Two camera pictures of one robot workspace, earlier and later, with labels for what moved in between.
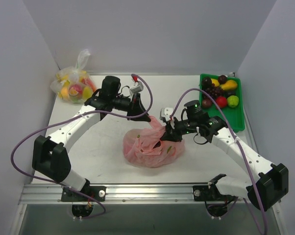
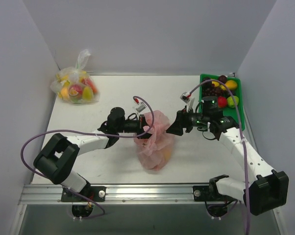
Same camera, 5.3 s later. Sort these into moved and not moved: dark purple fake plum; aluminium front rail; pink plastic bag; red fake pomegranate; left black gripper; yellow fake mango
Moved: pink plastic bag; left black gripper
Not moved: dark purple fake plum; red fake pomegranate; aluminium front rail; yellow fake mango
